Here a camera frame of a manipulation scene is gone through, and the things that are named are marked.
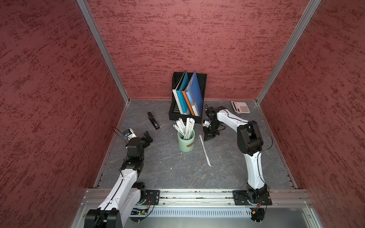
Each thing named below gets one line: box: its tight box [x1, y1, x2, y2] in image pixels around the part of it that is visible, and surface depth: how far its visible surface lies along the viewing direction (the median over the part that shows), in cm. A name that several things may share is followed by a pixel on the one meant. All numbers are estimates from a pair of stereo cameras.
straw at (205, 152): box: [199, 134, 212, 167], surface depth 94 cm
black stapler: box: [147, 111, 161, 131], surface depth 108 cm
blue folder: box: [185, 70, 204, 117], surface depth 97 cm
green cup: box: [177, 129, 196, 152], surface depth 86 cm
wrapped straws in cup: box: [172, 117, 196, 140], surface depth 85 cm
